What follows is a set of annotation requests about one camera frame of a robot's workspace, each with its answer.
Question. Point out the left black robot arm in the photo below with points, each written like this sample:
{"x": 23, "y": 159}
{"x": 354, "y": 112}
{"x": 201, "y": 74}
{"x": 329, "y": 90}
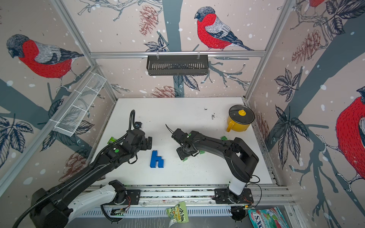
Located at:
{"x": 51, "y": 208}

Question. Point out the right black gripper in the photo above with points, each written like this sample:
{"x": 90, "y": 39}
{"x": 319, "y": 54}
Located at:
{"x": 180, "y": 154}

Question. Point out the colourful wipes pack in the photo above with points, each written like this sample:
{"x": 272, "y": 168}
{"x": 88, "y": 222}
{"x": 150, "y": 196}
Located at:
{"x": 267, "y": 218}

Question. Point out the white wire mesh basket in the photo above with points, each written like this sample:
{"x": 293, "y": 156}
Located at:
{"x": 71, "y": 120}

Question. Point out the yellow pot with glass lid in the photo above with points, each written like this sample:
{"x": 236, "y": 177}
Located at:
{"x": 240, "y": 118}

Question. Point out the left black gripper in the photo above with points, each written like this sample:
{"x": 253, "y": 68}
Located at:
{"x": 146, "y": 145}

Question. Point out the green snack packet on table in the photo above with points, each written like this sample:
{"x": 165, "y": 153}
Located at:
{"x": 111, "y": 140}

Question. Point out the long green lego brick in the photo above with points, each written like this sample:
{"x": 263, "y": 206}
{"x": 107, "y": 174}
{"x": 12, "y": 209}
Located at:
{"x": 193, "y": 155}

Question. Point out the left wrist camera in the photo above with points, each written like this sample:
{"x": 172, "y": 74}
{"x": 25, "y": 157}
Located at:
{"x": 138, "y": 125}

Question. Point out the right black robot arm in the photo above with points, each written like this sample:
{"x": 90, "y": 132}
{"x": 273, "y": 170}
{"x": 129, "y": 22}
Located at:
{"x": 241, "y": 159}

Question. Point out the long blue lego brick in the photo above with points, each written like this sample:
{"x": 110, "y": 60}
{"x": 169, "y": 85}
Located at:
{"x": 156, "y": 160}

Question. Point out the black wire shelf basket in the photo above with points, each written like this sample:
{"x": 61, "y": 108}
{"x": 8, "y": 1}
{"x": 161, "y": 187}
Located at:
{"x": 177, "y": 65}

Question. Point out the green snack bag front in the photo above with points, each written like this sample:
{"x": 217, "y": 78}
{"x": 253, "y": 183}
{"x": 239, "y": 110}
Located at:
{"x": 178, "y": 214}

